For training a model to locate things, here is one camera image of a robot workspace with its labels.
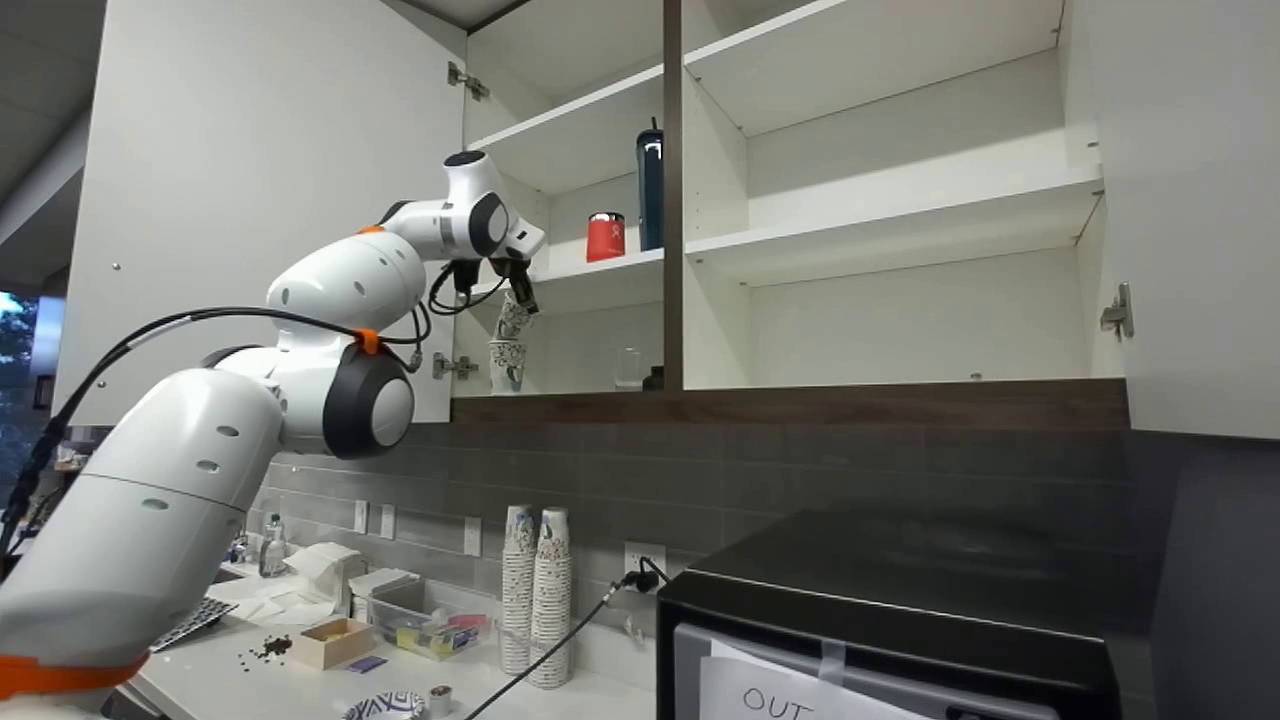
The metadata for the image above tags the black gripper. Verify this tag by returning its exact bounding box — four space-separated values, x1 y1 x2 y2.
452 222 543 316

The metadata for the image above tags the clear plastic cup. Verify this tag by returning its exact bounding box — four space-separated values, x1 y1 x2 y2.
492 304 532 348

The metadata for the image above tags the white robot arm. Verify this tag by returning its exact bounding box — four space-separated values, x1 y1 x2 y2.
0 150 540 699

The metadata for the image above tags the clear cup stack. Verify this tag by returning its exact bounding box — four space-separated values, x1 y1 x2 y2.
486 344 527 396

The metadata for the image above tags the red cup on shelf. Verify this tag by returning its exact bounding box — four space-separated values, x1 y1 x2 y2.
585 213 624 259

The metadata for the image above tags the left paper cup stack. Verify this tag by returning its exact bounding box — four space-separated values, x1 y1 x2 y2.
498 506 537 673

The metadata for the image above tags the paper cup stack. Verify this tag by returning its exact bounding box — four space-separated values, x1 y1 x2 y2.
532 509 572 688
498 506 537 673

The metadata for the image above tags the right paper cup stack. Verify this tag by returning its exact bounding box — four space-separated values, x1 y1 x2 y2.
532 509 572 688

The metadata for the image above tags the dark blue water bottle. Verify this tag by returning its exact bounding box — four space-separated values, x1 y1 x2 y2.
637 120 664 253

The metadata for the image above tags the white upper cabinet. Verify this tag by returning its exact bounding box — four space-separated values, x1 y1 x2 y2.
58 0 1280 440

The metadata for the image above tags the clear plastic container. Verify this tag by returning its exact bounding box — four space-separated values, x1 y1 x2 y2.
368 601 486 659

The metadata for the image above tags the white crumpled cloth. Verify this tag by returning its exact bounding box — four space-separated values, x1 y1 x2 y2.
207 543 361 630

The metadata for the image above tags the small wooden box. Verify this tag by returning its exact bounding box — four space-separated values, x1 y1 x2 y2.
288 620 370 673

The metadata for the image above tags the black microwave oven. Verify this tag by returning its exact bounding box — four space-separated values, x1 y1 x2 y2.
656 509 1142 720

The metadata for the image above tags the black power cable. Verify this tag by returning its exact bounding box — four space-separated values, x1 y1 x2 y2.
459 563 668 720

